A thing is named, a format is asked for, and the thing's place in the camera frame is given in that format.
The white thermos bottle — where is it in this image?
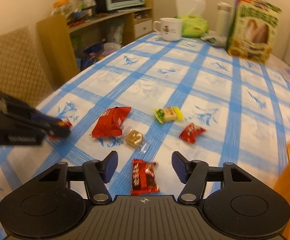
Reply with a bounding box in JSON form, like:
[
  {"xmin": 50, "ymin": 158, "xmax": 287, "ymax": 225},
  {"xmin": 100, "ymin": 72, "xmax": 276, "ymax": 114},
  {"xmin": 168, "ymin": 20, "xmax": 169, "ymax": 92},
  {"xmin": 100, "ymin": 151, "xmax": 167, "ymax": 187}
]
[{"xmin": 215, "ymin": 2, "xmax": 233, "ymax": 37}]

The sunflower seed bag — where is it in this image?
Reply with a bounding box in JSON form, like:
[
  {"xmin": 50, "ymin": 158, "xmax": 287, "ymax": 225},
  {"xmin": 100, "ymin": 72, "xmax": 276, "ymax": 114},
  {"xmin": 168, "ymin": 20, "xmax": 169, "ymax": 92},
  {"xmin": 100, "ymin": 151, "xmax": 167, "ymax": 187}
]
[{"xmin": 226, "ymin": 0, "xmax": 282, "ymax": 64}]

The small red candy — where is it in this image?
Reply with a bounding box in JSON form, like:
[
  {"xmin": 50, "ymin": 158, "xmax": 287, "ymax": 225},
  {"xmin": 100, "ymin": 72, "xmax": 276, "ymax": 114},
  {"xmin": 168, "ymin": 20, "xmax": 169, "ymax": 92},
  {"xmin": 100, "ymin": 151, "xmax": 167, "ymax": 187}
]
[
  {"xmin": 179, "ymin": 122, "xmax": 206, "ymax": 144},
  {"xmin": 48, "ymin": 120, "xmax": 72, "ymax": 139}
]

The grey cloth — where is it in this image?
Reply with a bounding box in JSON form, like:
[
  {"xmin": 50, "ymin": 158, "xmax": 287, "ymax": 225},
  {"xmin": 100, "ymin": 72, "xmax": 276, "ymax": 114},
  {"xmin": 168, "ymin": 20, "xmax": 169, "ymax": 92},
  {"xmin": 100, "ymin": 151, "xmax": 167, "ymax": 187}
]
[{"xmin": 200, "ymin": 33, "xmax": 227, "ymax": 48}]

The dark red snack bar packet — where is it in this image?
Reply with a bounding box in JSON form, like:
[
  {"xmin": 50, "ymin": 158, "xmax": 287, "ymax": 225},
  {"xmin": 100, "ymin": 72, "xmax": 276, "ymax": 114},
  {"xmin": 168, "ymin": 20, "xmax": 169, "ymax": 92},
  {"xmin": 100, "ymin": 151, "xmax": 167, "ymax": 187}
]
[{"xmin": 131, "ymin": 159, "xmax": 160, "ymax": 196}]

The green tissue pack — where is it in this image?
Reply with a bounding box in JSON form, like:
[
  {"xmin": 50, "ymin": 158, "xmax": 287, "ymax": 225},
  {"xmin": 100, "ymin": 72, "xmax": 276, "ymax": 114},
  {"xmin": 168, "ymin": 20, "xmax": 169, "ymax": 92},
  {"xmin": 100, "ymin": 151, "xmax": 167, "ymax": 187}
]
[{"xmin": 175, "ymin": 0, "xmax": 209, "ymax": 38}]

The yellow green candy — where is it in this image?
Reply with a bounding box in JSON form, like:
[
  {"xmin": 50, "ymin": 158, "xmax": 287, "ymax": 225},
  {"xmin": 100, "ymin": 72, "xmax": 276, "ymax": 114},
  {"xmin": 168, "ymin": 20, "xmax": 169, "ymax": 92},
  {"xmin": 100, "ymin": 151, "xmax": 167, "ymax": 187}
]
[{"xmin": 154, "ymin": 106, "xmax": 184, "ymax": 124}]

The blue checked tablecloth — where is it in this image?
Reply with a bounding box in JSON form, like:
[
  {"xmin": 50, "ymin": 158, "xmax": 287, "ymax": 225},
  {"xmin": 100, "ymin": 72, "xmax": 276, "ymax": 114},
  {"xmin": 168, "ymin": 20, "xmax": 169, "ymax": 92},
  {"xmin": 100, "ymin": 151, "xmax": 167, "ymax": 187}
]
[{"xmin": 0, "ymin": 34, "xmax": 290, "ymax": 239}]

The quilted beige chair left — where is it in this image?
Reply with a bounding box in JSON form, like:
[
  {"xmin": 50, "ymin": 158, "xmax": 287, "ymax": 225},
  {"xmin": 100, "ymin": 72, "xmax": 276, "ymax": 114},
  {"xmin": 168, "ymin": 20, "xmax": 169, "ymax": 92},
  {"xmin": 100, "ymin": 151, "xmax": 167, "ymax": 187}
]
[{"xmin": 0, "ymin": 27, "xmax": 52, "ymax": 106}]

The large red snack packet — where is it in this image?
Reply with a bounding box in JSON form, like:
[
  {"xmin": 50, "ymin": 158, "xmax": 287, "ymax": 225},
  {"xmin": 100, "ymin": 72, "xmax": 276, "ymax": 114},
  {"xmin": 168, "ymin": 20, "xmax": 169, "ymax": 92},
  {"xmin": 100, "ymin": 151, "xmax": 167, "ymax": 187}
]
[{"xmin": 91, "ymin": 106, "xmax": 131, "ymax": 138}]

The wooden shelf cabinet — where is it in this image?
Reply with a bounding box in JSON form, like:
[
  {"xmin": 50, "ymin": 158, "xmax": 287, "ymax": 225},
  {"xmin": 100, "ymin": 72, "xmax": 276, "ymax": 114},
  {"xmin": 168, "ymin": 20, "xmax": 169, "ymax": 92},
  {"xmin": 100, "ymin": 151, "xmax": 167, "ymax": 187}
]
[{"xmin": 36, "ymin": 0, "xmax": 153, "ymax": 88}]

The white mug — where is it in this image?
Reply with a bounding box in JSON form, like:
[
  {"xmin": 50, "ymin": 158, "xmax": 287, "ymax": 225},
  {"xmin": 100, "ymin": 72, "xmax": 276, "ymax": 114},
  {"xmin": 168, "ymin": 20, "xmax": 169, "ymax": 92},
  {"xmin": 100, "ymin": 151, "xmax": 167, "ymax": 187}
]
[{"xmin": 152, "ymin": 17, "xmax": 182, "ymax": 42}]

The plastic jar orange lid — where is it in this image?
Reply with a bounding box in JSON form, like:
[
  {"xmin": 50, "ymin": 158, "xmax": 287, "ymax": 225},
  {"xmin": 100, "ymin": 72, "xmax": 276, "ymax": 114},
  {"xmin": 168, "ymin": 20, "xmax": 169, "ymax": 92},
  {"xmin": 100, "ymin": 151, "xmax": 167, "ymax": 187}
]
[{"xmin": 51, "ymin": 0, "xmax": 73, "ymax": 17}]

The clear brown candy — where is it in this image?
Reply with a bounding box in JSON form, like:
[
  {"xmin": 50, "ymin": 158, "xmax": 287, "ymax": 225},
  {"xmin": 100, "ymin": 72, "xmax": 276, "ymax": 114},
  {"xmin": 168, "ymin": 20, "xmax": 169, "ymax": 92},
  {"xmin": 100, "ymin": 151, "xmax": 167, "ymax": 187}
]
[{"xmin": 123, "ymin": 127, "xmax": 149, "ymax": 153}]

